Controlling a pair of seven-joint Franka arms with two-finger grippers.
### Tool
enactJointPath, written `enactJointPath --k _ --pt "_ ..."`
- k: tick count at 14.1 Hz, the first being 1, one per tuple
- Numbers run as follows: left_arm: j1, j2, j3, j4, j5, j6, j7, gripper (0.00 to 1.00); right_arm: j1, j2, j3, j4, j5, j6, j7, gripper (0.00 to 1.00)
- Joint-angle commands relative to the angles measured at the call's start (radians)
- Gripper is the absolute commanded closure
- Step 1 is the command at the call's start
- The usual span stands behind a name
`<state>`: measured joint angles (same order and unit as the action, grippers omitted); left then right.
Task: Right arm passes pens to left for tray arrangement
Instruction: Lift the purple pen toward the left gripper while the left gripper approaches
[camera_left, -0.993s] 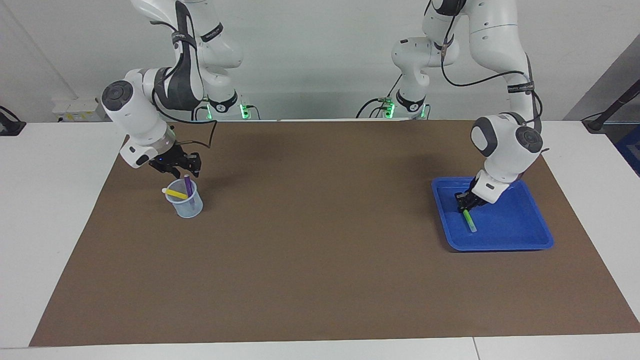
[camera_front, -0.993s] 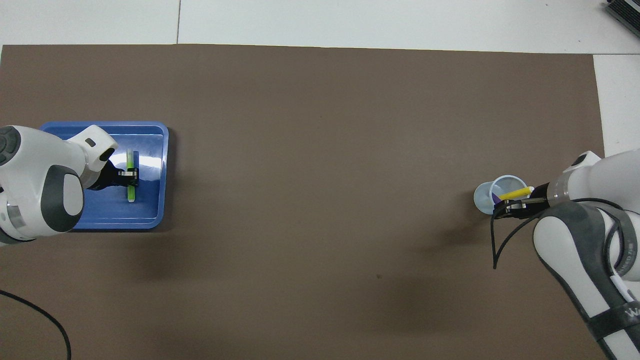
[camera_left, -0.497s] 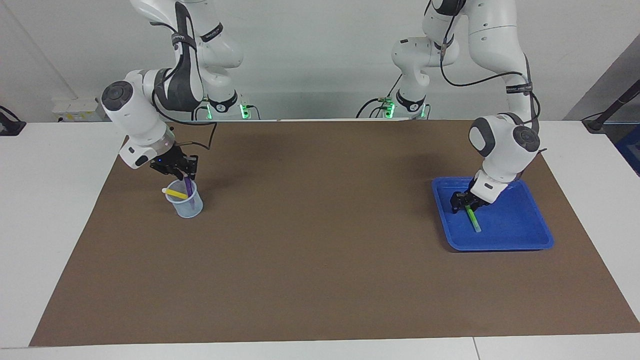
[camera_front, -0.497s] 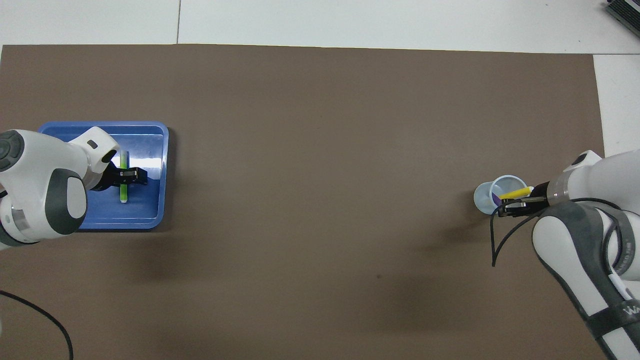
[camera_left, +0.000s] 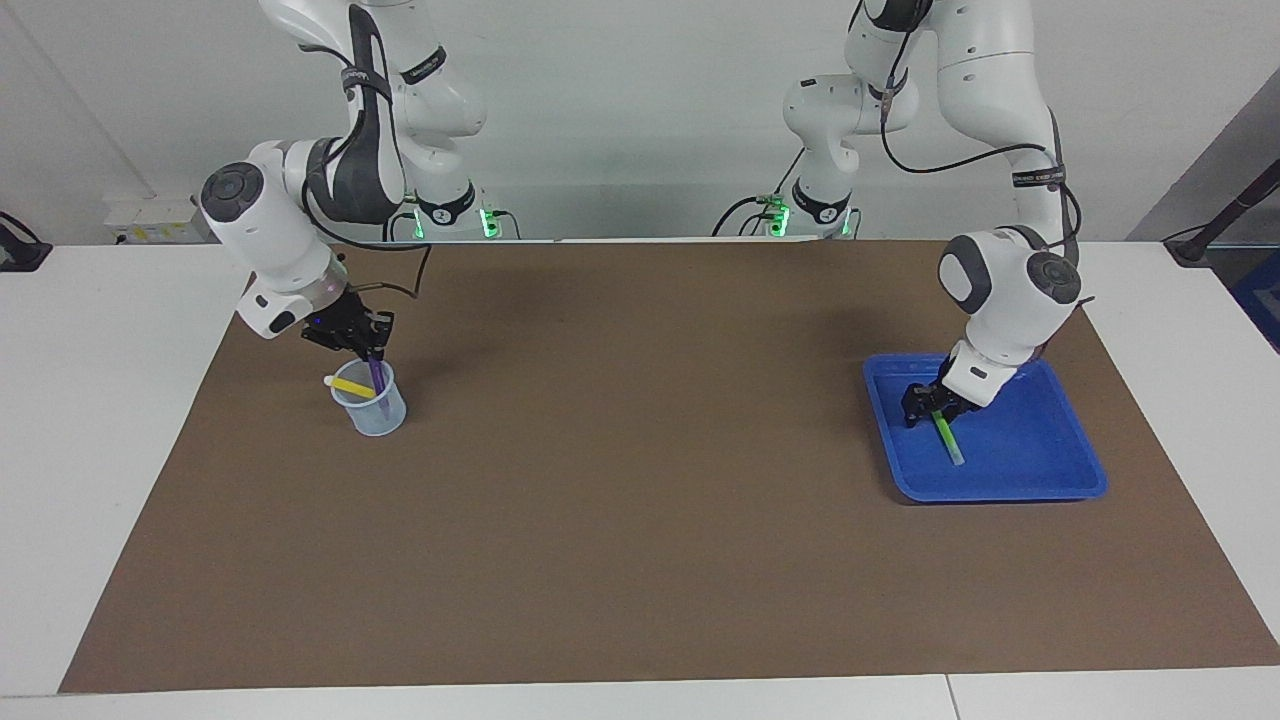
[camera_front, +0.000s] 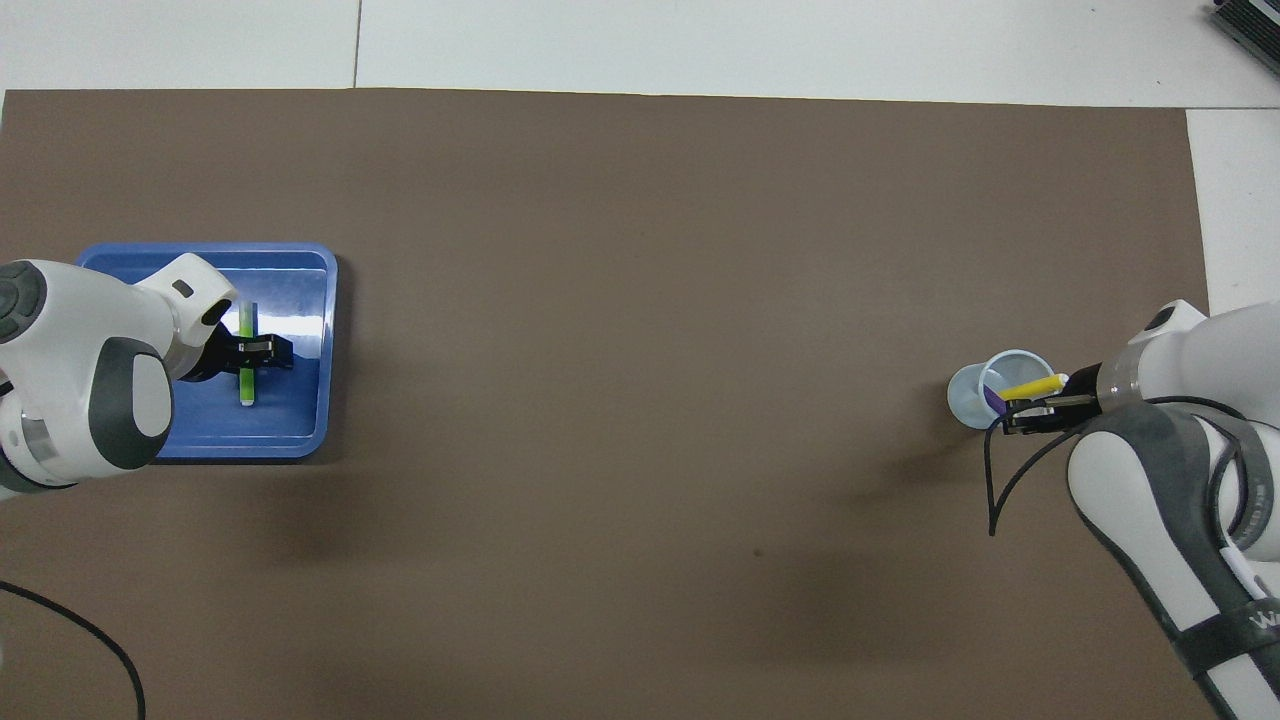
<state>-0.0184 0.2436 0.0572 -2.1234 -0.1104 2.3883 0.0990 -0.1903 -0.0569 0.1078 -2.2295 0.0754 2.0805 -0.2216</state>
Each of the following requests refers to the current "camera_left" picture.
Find black base cables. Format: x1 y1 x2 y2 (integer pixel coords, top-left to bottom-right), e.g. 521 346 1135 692
712 150 863 239
385 195 521 241

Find light blue mesh pen cup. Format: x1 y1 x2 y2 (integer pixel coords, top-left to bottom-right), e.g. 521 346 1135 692
330 358 408 438

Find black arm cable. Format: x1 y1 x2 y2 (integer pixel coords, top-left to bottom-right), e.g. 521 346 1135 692
300 10 433 301
880 0 1096 306

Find black left base cables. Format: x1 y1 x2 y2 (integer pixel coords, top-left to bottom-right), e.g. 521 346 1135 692
712 150 863 239

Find black right base cables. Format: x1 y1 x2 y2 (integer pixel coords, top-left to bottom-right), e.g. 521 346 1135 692
385 195 521 241

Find black clamp mount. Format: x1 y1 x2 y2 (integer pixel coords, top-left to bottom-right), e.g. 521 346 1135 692
0 212 53 273

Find green highlighter pen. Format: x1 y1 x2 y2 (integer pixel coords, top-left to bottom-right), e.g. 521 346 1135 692
930 408 966 467

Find black stand pole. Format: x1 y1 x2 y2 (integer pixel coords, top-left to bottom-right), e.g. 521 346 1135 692
1165 160 1280 266

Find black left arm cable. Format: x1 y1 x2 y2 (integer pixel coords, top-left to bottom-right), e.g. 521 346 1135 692
880 0 1096 306

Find white power strip box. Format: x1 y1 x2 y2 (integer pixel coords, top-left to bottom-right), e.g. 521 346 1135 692
105 195 213 244

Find brown table mat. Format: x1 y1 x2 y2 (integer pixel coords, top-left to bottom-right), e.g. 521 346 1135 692
58 238 1280 694

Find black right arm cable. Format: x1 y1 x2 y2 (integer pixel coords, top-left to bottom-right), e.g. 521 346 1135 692
300 10 433 301

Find blue plastic tray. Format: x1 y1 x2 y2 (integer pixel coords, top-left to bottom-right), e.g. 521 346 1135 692
862 352 1109 503

